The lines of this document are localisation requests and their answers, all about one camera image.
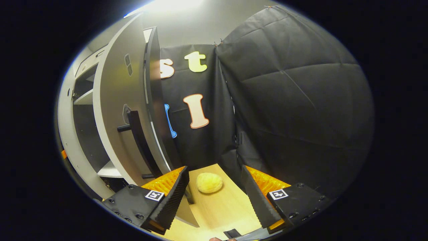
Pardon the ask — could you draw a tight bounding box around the grey cabinet shelf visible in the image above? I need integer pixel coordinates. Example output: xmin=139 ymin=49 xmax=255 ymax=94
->
xmin=97 ymin=161 xmax=122 ymax=178
xmin=74 ymin=89 xmax=94 ymax=106

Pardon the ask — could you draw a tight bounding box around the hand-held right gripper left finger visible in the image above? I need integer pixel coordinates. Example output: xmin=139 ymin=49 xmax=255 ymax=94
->
xmin=102 ymin=166 xmax=190 ymax=235

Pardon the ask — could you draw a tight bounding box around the black door handle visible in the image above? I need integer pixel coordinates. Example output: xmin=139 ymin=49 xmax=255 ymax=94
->
xmin=117 ymin=110 xmax=163 ymax=179

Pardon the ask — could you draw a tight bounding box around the black backdrop cloth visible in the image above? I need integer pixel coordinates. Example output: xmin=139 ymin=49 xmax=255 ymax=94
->
xmin=216 ymin=5 xmax=375 ymax=201
xmin=160 ymin=44 xmax=241 ymax=188

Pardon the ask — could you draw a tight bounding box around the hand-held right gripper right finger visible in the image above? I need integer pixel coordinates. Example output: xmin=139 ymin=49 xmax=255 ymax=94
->
xmin=240 ymin=165 xmax=331 ymax=235

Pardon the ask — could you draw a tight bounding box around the grey double-door shoe cabinet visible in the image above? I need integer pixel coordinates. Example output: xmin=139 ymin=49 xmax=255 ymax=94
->
xmin=72 ymin=27 xmax=183 ymax=194

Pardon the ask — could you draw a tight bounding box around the yellow round bun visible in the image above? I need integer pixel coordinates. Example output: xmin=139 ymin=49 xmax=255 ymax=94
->
xmin=196 ymin=172 xmax=223 ymax=194

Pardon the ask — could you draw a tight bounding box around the grey cabinet drawer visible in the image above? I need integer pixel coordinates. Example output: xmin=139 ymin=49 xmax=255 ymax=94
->
xmin=75 ymin=47 xmax=107 ymax=79

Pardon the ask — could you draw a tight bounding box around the bright ceiling light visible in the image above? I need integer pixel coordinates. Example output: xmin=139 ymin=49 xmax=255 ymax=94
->
xmin=124 ymin=0 xmax=208 ymax=17

